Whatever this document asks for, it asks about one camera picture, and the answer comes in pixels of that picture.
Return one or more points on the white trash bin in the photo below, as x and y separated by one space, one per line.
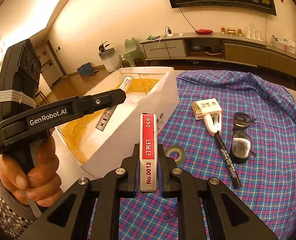
109 57

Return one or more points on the red staples box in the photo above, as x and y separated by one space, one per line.
148 153

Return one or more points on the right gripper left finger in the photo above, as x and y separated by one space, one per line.
130 182

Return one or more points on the pink white stapler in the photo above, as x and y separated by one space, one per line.
213 123

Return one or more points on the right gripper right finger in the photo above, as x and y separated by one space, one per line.
169 186

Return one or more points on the white card box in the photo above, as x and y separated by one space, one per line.
202 108

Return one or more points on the white foam box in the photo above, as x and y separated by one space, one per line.
153 90

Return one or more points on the clear glass cups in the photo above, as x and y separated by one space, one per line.
251 32

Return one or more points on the purple plastic figurine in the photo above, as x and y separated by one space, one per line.
169 215

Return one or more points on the black marker pen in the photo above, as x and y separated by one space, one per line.
231 168

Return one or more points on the person's left hand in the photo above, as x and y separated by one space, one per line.
41 184

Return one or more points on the black safety glasses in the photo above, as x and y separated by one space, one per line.
241 146

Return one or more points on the long grey tv cabinet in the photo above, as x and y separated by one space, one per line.
220 47

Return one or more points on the red dish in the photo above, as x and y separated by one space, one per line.
203 32

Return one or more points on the green plastic child chair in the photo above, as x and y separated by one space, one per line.
131 53

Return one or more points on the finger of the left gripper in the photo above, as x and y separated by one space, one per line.
92 103

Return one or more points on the blue plastic crate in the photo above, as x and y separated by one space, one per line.
85 70

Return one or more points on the blue plaid cloth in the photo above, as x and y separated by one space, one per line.
259 125

